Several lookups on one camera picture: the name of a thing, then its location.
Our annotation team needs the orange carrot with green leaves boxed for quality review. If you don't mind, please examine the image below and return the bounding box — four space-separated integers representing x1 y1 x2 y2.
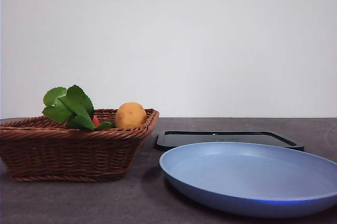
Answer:
42 84 100 131

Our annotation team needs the brown wicker basket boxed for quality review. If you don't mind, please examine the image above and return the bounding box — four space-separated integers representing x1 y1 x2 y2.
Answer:
0 108 160 182

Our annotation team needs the yellow-brown potato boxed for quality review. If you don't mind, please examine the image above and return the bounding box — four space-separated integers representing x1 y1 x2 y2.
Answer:
115 102 147 130

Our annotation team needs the blue round plate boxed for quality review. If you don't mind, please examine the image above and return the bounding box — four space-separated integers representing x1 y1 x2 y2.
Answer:
159 141 337 218

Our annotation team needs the small green vegetable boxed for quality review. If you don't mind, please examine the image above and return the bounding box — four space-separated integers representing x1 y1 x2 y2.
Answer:
96 120 115 131

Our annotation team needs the black rectangular tray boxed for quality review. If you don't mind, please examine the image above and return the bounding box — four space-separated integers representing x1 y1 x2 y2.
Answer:
156 130 305 152

